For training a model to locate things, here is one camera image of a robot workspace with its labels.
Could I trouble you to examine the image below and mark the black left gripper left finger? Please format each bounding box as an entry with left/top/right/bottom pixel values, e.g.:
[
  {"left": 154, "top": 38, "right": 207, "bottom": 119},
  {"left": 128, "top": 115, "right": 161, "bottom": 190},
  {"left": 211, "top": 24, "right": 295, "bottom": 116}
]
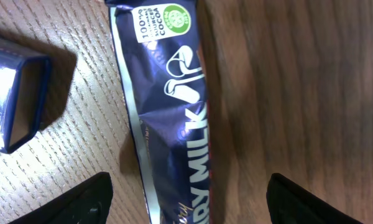
[{"left": 12, "top": 172, "right": 113, "bottom": 224}]

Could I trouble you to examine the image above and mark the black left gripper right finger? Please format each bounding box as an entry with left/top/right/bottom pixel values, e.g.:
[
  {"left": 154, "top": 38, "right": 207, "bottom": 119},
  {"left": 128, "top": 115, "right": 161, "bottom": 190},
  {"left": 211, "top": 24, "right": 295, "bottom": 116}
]
[{"left": 266, "top": 173, "right": 361, "bottom": 224}]

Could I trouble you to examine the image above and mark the blue Eclipse mints tin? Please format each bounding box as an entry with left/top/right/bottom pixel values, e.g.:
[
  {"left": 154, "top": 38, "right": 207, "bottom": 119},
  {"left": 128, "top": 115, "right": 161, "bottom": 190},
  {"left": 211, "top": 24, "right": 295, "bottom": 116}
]
[{"left": 0, "top": 38, "right": 52, "bottom": 154}]

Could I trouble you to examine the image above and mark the blue Dairy Milk chocolate bar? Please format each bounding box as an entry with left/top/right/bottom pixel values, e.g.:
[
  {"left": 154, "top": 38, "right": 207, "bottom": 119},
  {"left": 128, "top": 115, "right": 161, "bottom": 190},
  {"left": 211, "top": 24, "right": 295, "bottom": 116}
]
[{"left": 106, "top": 0, "right": 211, "bottom": 223}]

